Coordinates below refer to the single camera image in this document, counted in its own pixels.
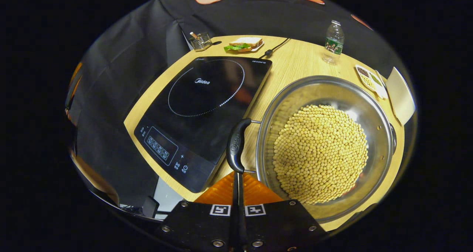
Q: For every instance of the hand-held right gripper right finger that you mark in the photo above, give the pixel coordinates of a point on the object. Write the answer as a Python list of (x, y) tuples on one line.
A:
[(277, 226)]

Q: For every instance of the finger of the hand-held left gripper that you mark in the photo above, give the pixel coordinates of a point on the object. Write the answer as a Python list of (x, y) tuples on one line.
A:
[(74, 85)]

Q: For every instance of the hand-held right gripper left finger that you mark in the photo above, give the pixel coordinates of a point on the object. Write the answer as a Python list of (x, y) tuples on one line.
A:
[(199, 226)]

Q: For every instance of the pile of soybeans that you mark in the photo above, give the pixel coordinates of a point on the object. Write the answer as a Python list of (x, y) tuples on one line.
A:
[(321, 156)]

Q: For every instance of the black induction cooktop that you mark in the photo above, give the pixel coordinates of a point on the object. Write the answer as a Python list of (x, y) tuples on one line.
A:
[(207, 126)]

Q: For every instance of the black backdrop cloth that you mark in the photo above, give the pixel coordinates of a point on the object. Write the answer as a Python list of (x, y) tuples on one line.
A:
[(122, 60)]

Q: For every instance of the white divided dish of beans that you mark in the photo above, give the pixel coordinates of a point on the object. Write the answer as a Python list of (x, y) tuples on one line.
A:
[(369, 80)]

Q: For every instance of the sandwich with lettuce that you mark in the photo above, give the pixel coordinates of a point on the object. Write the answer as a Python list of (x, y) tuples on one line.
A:
[(245, 42)]

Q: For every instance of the small white box appliance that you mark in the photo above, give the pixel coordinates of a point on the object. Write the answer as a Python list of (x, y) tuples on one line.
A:
[(401, 96)]

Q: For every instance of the small white plate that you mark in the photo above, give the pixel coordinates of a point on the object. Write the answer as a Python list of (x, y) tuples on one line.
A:
[(258, 46)]

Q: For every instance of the clear plastic water bottle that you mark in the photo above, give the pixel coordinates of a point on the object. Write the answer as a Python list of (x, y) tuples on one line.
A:
[(333, 41)]

